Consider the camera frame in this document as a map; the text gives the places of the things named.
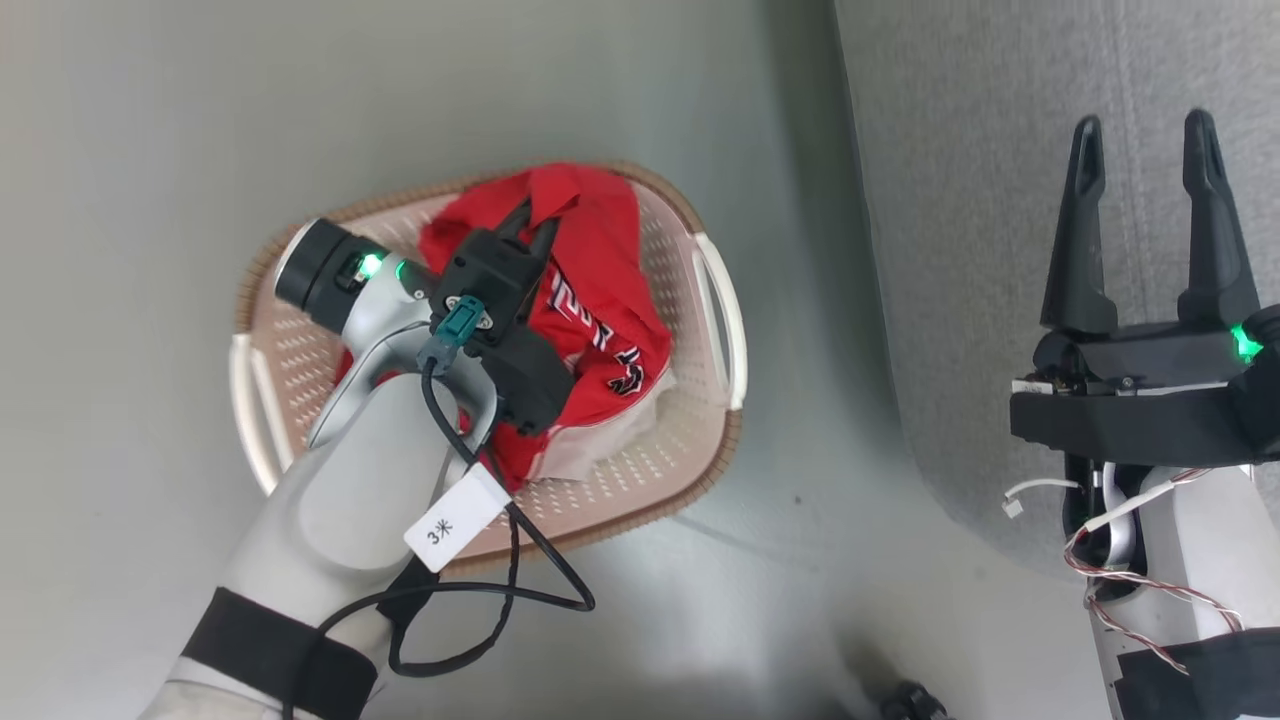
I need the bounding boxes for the teal cable connector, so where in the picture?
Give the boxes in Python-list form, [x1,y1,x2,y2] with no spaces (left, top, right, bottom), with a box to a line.
[418,295,487,373]

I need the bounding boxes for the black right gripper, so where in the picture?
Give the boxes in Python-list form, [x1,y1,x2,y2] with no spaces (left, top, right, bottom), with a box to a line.
[1010,108,1261,466]

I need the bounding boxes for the red white sports garment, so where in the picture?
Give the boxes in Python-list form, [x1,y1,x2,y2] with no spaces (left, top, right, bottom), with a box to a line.
[335,163,677,491]

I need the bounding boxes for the grey fabric sofa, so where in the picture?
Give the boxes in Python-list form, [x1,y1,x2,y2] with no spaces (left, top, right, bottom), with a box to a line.
[835,0,1280,581]

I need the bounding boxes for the white paper cable tag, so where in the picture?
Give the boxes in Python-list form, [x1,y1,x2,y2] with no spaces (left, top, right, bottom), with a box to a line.
[404,462,513,574]

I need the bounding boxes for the white thin cable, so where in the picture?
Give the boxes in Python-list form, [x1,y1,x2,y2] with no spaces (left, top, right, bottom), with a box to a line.
[1083,470,1201,533]
[1003,478,1086,518]

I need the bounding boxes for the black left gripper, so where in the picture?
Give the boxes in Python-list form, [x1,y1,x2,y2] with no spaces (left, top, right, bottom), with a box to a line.
[430,197,578,437]

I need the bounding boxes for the cream perforated laundry basket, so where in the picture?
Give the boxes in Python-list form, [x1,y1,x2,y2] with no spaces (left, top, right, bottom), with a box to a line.
[230,160,749,579]

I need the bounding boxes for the black left arm strap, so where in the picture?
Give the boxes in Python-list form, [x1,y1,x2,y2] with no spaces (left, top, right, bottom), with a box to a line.
[180,588,379,720]

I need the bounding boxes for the red white twisted wires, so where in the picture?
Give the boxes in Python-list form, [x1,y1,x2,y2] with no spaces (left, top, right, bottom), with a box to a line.
[1062,468,1246,676]

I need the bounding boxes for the black thin cable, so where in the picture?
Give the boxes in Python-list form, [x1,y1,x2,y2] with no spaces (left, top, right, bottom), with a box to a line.
[283,358,597,720]

